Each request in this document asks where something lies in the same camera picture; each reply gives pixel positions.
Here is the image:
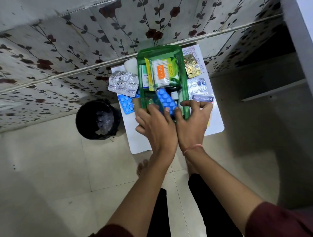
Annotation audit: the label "person's left hand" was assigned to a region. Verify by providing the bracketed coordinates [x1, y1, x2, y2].
[135, 104, 178, 163]

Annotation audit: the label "person's right hand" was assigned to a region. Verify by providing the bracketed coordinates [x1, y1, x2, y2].
[174, 100, 214, 153]

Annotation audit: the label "green transparent zip pouch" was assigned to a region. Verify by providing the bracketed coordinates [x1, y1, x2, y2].
[137, 45, 191, 120]

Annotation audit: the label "person's right forearm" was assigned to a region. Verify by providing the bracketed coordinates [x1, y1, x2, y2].
[182, 146, 263, 236]

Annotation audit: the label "person's left forearm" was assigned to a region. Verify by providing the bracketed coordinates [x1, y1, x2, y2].
[106, 154, 173, 235]

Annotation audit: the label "blue tablet blister pack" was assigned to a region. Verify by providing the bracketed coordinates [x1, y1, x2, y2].
[118, 94, 135, 115]
[156, 88, 178, 116]

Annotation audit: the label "grey plaster strip packet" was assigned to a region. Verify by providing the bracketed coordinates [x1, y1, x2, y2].
[191, 94, 215, 103]

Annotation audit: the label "silver clear blister pack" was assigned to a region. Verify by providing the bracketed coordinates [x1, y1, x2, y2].
[187, 78, 209, 96]

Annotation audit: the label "cotton swab packet orange label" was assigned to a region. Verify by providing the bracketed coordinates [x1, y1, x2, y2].
[151, 58, 180, 89]

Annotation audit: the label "white green medicine box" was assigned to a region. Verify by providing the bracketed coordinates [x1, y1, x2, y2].
[141, 64, 150, 89]

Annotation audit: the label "yellow sachet strip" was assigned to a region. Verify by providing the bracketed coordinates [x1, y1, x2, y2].
[144, 58, 155, 92]

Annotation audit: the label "gold tablet blister pack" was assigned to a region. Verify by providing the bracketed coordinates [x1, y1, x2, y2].
[183, 53, 201, 79]

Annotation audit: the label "crumpled silver blister strip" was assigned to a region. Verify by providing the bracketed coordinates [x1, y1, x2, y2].
[108, 70, 139, 98]

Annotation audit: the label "white bandage roll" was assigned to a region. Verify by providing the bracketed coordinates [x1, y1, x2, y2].
[123, 58, 139, 75]

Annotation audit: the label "person's left foot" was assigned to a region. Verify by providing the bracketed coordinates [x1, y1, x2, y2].
[136, 159, 150, 177]

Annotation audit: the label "clear plastic bin liner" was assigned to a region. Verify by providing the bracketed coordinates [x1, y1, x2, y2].
[95, 110, 114, 135]

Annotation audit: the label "printed paper leaflet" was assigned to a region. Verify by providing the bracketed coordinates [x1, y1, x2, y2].
[182, 44, 207, 74]

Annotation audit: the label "black waste bin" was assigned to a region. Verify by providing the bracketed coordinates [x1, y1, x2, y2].
[75, 99, 122, 141]

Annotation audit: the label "black trousers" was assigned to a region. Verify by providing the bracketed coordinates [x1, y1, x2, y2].
[147, 173, 243, 237]

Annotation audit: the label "maroon left sleeve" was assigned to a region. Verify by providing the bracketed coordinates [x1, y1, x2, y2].
[94, 224, 134, 237]

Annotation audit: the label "maroon sleeve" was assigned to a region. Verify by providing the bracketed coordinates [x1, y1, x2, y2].
[245, 201, 313, 237]
[94, 224, 134, 237]

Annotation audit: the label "white shelf unit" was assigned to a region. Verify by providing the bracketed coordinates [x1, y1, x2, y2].
[241, 0, 313, 102]

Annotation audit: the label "maroon right sleeve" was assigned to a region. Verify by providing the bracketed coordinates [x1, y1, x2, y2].
[245, 201, 313, 237]

